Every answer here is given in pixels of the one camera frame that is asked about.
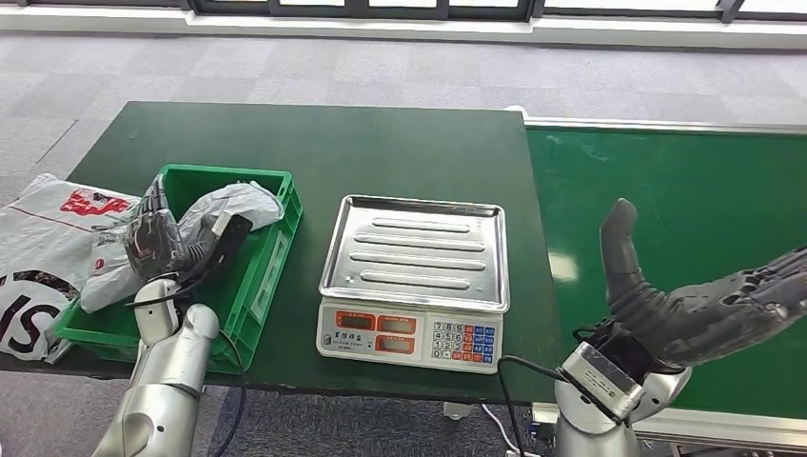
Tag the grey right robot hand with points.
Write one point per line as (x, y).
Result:
(706, 315)

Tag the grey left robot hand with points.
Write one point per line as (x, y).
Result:
(151, 236)

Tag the grey plastic mailer package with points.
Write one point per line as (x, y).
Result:
(233, 202)

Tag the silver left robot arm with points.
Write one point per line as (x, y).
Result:
(164, 378)

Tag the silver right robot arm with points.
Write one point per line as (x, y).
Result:
(599, 429)

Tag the green conveyor belt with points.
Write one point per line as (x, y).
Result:
(662, 176)

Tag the large white printed bag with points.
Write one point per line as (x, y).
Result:
(38, 252)

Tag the green plastic crate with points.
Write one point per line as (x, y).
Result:
(265, 277)

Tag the electronic weighing scale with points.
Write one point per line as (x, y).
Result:
(416, 265)

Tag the white table foot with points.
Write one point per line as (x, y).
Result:
(457, 410)

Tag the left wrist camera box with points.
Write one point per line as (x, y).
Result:
(228, 240)

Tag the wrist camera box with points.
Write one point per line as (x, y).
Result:
(599, 378)
(228, 240)

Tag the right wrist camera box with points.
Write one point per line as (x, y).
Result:
(599, 378)

